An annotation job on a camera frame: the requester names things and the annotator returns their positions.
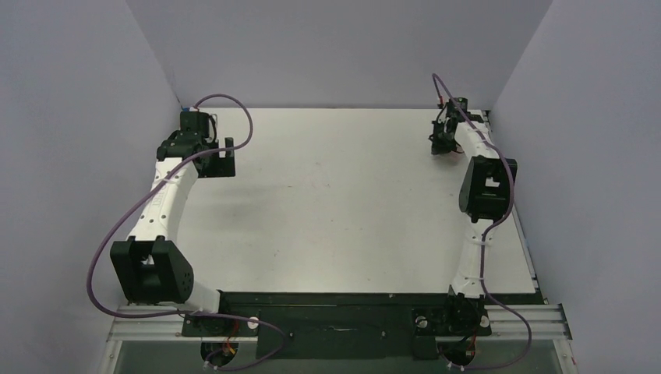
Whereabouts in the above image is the aluminium rail frame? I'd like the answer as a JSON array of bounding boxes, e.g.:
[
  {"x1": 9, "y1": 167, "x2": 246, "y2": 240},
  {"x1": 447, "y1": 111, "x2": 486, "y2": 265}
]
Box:
[{"x1": 97, "y1": 305, "x2": 578, "y2": 373}]

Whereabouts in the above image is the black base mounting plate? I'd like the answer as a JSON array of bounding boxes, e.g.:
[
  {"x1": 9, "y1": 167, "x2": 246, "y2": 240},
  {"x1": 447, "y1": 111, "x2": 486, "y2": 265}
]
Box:
[{"x1": 182, "y1": 292, "x2": 492, "y2": 360}]

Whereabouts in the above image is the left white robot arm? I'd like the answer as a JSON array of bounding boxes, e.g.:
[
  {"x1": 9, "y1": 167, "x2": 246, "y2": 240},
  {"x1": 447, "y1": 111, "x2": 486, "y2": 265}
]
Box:
[{"x1": 110, "y1": 110, "x2": 236, "y2": 313}]

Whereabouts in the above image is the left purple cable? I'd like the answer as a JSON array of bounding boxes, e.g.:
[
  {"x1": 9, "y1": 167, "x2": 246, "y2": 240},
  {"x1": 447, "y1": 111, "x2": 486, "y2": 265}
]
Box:
[{"x1": 86, "y1": 93, "x2": 287, "y2": 372}]

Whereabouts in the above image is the purple cable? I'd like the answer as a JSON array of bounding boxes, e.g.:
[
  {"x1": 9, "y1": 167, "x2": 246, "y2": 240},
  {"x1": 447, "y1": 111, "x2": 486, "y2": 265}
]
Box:
[
  {"x1": 432, "y1": 72, "x2": 533, "y2": 372},
  {"x1": 86, "y1": 93, "x2": 287, "y2": 372}
]

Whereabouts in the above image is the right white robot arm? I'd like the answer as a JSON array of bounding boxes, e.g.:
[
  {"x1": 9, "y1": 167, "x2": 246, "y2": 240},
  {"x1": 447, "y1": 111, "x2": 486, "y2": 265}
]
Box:
[{"x1": 429, "y1": 97, "x2": 518, "y2": 301}]

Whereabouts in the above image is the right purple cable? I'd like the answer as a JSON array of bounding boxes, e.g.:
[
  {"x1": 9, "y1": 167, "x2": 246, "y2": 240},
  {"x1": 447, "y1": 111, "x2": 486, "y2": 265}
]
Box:
[{"x1": 432, "y1": 72, "x2": 533, "y2": 372}]

